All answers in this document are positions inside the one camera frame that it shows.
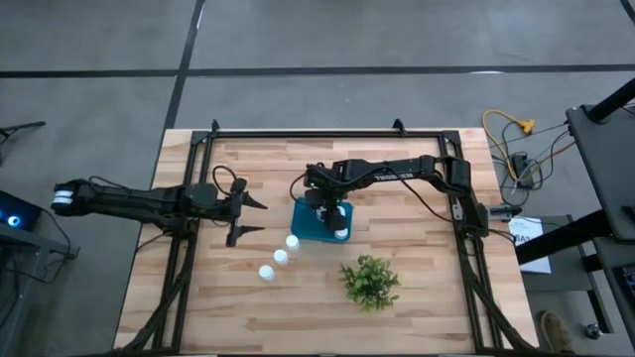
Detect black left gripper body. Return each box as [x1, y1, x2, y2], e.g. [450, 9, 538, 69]
[216, 177, 249, 248]

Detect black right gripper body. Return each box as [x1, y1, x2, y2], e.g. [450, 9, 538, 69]
[302, 162, 351, 210]

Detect teal plastic basket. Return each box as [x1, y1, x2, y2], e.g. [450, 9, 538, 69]
[290, 196, 355, 244]

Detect green plant in white pot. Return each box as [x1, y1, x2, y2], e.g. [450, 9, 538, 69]
[338, 254, 401, 312]

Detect black power strip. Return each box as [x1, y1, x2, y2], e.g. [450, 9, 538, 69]
[510, 152, 531, 188]

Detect white paper sheet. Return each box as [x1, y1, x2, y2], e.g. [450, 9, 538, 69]
[508, 216, 553, 275]

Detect grey metal stand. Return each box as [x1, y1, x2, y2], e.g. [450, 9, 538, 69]
[0, 225, 80, 357]

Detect black computer with blue light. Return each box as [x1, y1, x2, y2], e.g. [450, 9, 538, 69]
[0, 190, 44, 233]

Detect black tripod legs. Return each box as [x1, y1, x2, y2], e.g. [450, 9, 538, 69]
[0, 121, 47, 165]

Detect person's shoe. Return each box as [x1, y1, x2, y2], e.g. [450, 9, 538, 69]
[539, 309, 576, 354]

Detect dark grey cart panel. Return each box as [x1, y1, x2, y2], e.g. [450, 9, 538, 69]
[565, 103, 635, 242]

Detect black slanted pole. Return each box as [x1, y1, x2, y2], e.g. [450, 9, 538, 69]
[587, 76, 635, 123]

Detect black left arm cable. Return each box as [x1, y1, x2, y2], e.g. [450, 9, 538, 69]
[211, 165, 240, 197]

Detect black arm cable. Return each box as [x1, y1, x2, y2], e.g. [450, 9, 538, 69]
[211, 165, 240, 197]
[395, 173, 470, 228]

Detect black metal rig frame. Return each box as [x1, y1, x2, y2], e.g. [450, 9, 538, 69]
[116, 127, 540, 356]

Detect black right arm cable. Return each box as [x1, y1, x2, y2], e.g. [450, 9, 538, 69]
[395, 173, 470, 228]

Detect yellow extension cable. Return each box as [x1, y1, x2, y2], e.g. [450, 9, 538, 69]
[481, 108, 536, 183]

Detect black cart leg frame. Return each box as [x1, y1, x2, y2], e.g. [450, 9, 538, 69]
[515, 210, 635, 357]

